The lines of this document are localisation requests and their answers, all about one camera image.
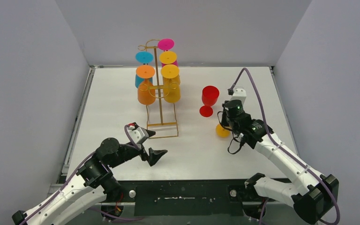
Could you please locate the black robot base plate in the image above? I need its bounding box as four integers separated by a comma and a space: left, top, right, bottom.
100, 179, 264, 217

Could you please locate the gold wire glass rack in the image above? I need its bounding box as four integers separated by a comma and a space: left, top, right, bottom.
138, 39, 179, 138

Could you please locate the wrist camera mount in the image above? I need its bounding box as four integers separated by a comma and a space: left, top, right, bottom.
228, 87, 247, 105
127, 123, 150, 145

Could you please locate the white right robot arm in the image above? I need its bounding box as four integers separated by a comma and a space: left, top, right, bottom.
221, 99, 339, 225

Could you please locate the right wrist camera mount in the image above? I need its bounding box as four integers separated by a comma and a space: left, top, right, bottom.
228, 87, 247, 105

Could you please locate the blue wine glass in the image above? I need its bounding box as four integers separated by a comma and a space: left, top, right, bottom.
135, 52, 154, 88

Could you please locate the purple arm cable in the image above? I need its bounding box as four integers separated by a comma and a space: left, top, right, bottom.
18, 124, 143, 225
228, 67, 341, 225

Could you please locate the red wine glass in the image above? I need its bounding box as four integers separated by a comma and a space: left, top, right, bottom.
199, 85, 220, 117

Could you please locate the yellow wine glass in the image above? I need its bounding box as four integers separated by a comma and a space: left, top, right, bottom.
161, 64, 181, 103
215, 124, 231, 138
159, 51, 177, 66

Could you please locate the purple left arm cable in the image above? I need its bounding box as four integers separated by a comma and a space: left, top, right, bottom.
18, 124, 143, 225

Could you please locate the magenta wine glass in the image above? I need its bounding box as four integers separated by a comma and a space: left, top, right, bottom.
157, 38, 175, 52

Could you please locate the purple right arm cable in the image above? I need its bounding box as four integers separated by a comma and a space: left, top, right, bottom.
228, 67, 341, 225

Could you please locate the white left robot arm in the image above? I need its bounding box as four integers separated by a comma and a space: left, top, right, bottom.
12, 122, 168, 225

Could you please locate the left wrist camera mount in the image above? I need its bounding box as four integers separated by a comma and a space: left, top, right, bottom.
127, 123, 150, 145

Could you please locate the orange wine glass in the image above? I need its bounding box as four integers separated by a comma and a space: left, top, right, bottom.
136, 65, 156, 105

